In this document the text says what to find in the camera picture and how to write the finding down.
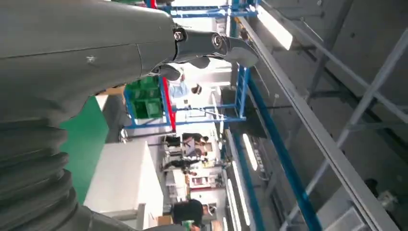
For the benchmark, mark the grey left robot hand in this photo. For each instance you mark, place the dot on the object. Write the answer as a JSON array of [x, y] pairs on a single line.
[[73, 54]]

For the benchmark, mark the grey ceiling rail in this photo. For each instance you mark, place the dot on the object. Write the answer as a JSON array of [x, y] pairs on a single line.
[[318, 137]]

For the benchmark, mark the green table mat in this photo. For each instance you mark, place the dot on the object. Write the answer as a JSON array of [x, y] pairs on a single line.
[[84, 140]]

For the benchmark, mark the person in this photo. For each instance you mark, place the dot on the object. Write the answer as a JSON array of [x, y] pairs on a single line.
[[185, 164], [180, 89], [191, 140], [188, 212]]

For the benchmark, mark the green plastic crate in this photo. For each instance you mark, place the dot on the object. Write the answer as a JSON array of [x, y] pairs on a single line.
[[148, 109], [143, 89]]

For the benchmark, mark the ribbed grey left robot arm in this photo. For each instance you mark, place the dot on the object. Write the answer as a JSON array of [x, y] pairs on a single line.
[[32, 178]]

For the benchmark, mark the chrome metal bar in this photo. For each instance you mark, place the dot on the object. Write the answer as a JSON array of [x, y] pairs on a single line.
[[143, 135]]

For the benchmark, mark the blue ceiling beam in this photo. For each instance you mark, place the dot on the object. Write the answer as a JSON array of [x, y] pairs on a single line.
[[287, 159]]

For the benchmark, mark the long ceiling light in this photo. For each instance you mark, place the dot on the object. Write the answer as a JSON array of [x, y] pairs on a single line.
[[250, 153]]

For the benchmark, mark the white cabinet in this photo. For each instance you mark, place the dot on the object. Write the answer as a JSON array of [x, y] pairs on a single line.
[[124, 178]]

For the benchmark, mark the red pole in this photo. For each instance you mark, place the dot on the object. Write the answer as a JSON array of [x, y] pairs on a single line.
[[170, 108]]

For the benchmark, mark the blue metal rack frame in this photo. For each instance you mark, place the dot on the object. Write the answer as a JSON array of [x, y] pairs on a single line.
[[207, 120]]

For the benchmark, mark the brown cardboard box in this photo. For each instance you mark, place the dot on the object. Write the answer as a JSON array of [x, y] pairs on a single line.
[[111, 91]]

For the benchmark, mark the wide ceiling light panel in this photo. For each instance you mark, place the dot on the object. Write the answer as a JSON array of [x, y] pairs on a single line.
[[275, 28]]

